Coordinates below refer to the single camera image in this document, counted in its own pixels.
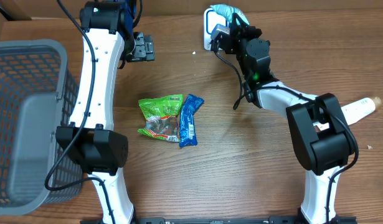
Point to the white barcode scanner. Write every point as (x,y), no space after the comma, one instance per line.
(211,19)

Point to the teal white snack packet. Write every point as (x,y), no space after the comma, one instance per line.
(228,11)

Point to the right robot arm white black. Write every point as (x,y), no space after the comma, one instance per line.
(322,140)

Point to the grey plastic mesh basket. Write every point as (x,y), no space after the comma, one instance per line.
(37,95)

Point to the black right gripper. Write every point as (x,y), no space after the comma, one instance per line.
(243,29)

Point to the blue snack bar wrapper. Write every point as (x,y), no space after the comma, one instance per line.
(187,130)

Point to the white tube gold cap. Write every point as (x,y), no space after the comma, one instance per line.
(358,110)

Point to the black rail at table edge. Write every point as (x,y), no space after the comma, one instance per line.
(270,220)

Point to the green candy bag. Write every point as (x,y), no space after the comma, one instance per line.
(161,117)

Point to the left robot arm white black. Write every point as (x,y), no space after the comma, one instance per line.
(109,41)

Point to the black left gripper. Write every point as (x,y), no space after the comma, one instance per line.
(146,48)

